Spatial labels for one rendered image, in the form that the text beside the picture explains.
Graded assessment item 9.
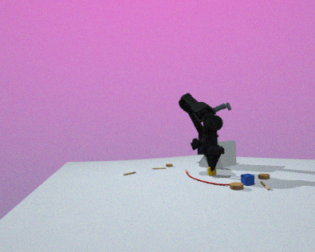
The yellow wooden block with hole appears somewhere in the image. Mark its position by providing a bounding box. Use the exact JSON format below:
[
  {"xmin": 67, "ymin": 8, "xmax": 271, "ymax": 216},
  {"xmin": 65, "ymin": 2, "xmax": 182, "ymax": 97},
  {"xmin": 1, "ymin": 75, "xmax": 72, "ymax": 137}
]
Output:
[{"xmin": 207, "ymin": 167, "xmax": 216, "ymax": 175}]

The blue cube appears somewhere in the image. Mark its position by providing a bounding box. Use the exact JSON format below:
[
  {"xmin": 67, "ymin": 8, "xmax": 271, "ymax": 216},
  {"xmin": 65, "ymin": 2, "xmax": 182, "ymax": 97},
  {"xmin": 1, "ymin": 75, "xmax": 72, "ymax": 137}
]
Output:
[{"xmin": 241, "ymin": 173, "xmax": 254, "ymax": 186}]

